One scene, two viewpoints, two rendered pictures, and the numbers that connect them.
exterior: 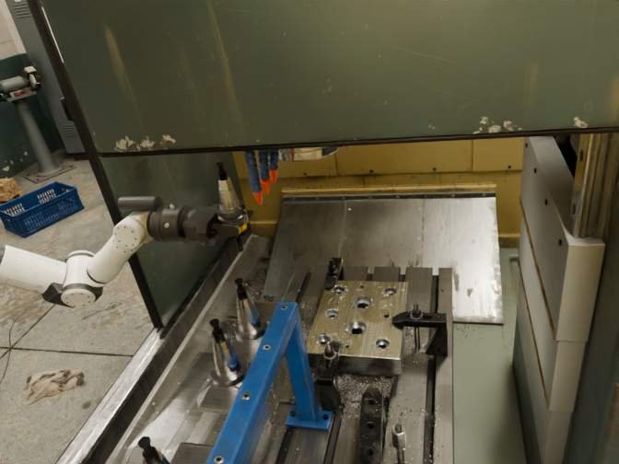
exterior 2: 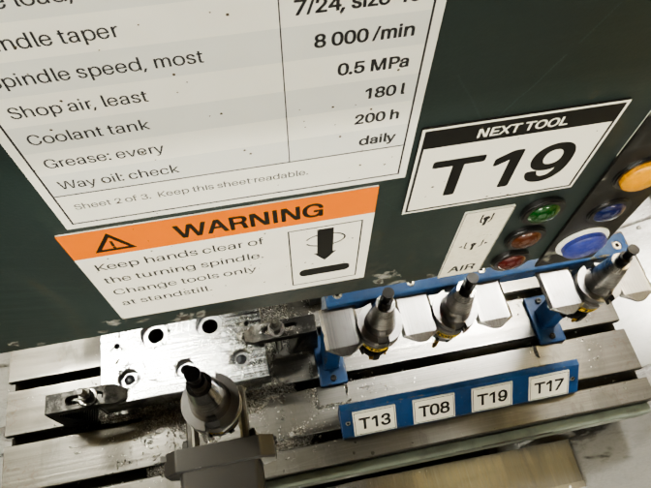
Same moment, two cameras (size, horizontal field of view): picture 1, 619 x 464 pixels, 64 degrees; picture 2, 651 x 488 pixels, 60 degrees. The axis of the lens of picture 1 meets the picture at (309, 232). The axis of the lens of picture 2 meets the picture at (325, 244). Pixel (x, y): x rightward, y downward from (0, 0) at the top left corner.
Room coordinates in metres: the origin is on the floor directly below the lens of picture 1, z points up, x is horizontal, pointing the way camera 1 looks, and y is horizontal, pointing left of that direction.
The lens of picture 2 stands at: (0.94, 0.34, 1.97)
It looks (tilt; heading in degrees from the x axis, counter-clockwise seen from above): 61 degrees down; 239
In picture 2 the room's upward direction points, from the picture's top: 2 degrees clockwise
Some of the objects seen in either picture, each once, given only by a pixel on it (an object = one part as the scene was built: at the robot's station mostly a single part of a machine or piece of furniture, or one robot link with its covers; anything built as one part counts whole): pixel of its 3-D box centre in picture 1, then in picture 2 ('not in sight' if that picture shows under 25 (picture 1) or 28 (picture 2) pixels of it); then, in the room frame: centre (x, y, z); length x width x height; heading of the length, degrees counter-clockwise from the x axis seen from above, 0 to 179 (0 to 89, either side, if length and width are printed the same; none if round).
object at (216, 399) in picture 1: (217, 399); (489, 305); (0.57, 0.19, 1.21); 0.07 x 0.05 x 0.01; 72
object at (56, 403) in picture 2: (334, 279); (91, 402); (1.18, -0.05, 0.97); 0.13 x 0.03 x 0.15; 162
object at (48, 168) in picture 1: (29, 124); not in sight; (5.51, 2.82, 0.57); 0.47 x 0.37 x 1.14; 132
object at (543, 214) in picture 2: not in sight; (542, 212); (0.74, 0.25, 1.69); 0.02 x 0.01 x 0.02; 162
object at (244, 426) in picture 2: (225, 232); (246, 412); (0.95, 0.18, 1.31); 0.06 x 0.02 x 0.03; 72
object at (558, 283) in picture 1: (542, 289); not in sight; (0.77, -0.44, 1.16); 0.48 x 0.05 x 0.51; 162
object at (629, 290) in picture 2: not in sight; (630, 279); (0.36, 0.26, 1.21); 0.07 x 0.05 x 0.01; 72
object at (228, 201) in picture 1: (227, 192); (204, 392); (0.98, 0.16, 1.39); 0.04 x 0.04 x 0.07
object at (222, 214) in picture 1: (231, 211); (211, 403); (0.98, 0.16, 1.34); 0.06 x 0.06 x 0.03
